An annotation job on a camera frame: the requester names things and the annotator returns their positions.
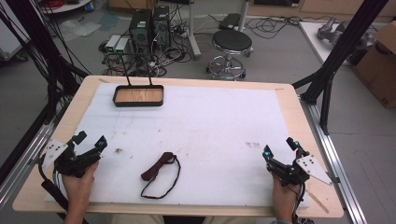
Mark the white table mat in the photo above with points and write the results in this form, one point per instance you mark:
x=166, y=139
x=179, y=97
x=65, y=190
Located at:
x=202, y=124

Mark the white table leg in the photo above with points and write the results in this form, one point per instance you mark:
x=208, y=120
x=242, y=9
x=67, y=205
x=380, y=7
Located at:
x=193, y=34

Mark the grey robot part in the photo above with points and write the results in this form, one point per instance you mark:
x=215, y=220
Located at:
x=334, y=31

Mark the black round stool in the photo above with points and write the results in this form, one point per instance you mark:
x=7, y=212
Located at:
x=232, y=42

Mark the person's right hand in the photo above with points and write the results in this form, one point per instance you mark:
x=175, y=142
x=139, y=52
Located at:
x=283, y=196

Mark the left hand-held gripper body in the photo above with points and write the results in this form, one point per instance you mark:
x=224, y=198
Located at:
x=67, y=163

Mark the black stand with wooden tray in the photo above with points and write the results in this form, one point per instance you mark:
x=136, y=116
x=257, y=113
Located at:
x=138, y=95

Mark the small white device box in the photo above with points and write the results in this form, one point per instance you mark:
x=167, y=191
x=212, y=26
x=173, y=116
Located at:
x=122, y=46
x=112, y=43

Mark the large black computer tower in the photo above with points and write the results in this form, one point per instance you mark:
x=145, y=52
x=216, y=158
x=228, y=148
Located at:
x=141, y=29

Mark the brown cardboard box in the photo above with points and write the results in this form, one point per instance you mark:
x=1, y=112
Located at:
x=378, y=68

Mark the black flat device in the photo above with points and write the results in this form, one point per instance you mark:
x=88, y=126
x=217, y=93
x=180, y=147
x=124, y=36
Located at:
x=229, y=21

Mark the slim black computer tower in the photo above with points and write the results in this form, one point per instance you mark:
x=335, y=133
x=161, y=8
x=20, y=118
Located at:
x=162, y=26

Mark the aluminium rail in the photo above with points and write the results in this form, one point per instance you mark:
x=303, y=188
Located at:
x=336, y=161
x=21, y=168

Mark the grey equipment case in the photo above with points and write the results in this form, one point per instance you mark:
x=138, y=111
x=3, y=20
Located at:
x=11, y=37

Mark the black metal frame stand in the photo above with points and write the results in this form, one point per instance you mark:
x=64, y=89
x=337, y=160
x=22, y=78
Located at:
x=342, y=46
x=46, y=56

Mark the clear plastic sheet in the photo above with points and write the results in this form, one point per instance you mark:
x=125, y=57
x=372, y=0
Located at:
x=79, y=29

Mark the white round table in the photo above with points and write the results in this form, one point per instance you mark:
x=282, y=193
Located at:
x=67, y=5

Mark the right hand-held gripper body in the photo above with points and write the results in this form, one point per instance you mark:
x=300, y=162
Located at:
x=306, y=166

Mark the white floor board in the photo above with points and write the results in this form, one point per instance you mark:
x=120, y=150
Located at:
x=314, y=40

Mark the person's left hand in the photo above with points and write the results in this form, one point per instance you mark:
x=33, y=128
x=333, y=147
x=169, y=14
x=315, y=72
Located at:
x=79, y=186

